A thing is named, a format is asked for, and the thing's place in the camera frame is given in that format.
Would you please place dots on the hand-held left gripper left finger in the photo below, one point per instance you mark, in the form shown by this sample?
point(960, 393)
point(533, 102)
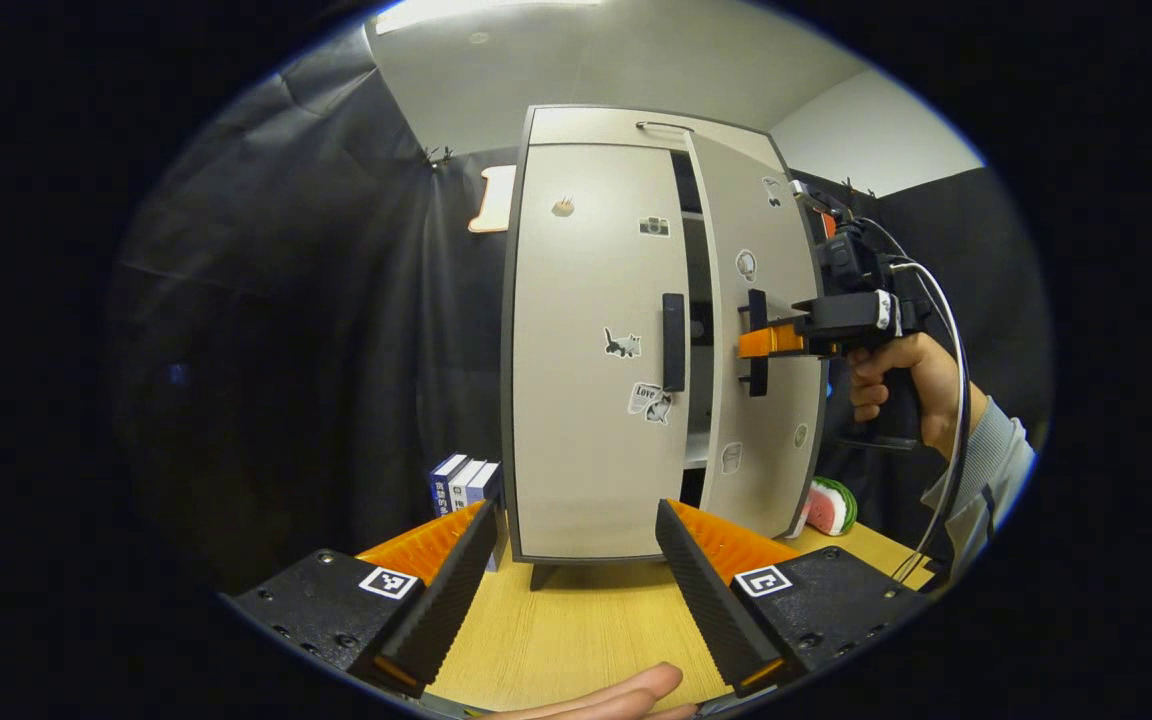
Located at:
point(451, 610)

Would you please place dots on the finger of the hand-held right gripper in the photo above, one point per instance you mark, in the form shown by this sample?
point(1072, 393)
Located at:
point(771, 341)

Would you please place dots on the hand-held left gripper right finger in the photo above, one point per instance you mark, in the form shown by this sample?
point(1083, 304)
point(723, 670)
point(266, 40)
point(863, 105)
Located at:
point(711, 610)

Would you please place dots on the grey shoe cabinet body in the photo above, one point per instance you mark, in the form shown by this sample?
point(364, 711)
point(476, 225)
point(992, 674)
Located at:
point(700, 280)

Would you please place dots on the grey shoe cabinet door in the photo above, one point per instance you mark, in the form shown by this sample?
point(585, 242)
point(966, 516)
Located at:
point(586, 450)
point(776, 450)

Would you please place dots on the watermelon slice toy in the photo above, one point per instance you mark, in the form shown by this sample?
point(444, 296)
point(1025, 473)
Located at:
point(826, 508)

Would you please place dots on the black backdrop cloth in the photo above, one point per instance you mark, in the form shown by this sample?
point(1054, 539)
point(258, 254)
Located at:
point(286, 350)

